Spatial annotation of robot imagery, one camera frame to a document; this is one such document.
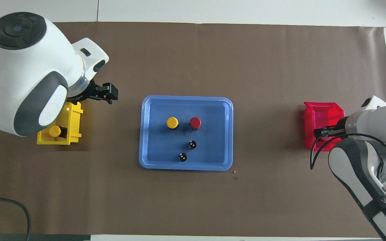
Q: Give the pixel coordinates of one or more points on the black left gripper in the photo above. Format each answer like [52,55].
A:
[107,92]

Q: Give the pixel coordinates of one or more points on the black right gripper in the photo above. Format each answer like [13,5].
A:
[341,129]

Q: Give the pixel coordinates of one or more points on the yellow push button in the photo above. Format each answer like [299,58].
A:
[55,131]
[172,122]

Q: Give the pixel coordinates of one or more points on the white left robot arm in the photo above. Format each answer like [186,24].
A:
[32,67]

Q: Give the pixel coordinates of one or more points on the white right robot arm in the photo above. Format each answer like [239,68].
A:
[374,120]

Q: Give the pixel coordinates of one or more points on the blue plastic tray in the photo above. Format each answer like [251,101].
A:
[159,147]

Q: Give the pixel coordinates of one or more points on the red plastic bin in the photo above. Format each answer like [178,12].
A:
[327,113]

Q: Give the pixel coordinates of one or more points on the yellow plastic bin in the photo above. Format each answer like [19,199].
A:
[74,127]

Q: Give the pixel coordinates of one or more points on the small black cylinder button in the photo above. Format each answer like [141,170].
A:
[182,157]
[192,144]

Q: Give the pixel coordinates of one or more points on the brown paper mat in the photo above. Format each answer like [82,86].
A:
[193,201]

